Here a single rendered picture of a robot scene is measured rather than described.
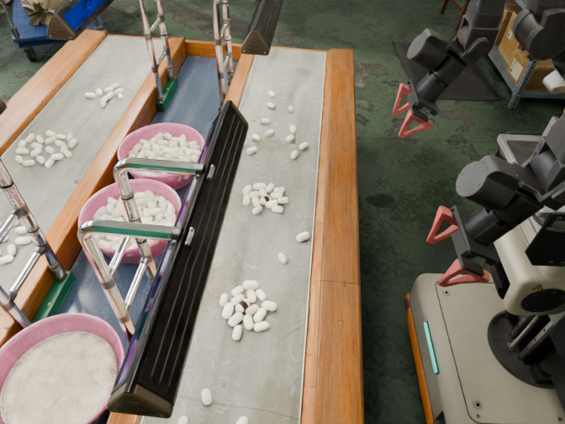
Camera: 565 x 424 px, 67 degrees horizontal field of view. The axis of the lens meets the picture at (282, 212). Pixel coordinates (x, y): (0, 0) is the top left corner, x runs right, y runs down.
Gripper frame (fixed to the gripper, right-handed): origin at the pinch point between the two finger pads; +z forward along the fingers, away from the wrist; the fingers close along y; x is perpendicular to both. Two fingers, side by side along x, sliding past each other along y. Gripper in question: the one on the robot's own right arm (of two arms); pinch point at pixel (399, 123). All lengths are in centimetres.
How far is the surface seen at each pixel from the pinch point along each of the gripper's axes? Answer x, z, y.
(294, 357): -10, 34, 50
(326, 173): -3.3, 27.8, -6.5
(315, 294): -6.7, 30.5, 35.3
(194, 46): -50, 57, -95
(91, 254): -55, 22, 49
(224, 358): -23, 41, 51
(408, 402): 64, 79, 31
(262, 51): -34.2, 11.2, -23.8
